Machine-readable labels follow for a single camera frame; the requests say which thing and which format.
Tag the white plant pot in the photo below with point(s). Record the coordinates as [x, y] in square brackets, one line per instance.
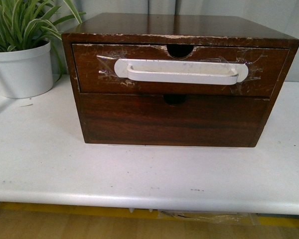
[26, 73]

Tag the white drawer handle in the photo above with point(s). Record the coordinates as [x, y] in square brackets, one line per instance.
[185, 72]

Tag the dark wooden drawer cabinet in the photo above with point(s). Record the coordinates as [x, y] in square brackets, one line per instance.
[180, 33]

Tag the green striped plant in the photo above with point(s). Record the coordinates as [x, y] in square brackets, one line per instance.
[25, 24]

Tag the wooden drawer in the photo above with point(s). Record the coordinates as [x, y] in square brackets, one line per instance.
[95, 69]
[218, 121]

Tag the yellow floor tape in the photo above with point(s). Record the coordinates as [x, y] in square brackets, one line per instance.
[265, 219]

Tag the clear plastic wrap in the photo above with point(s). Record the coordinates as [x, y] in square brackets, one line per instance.
[244, 219]

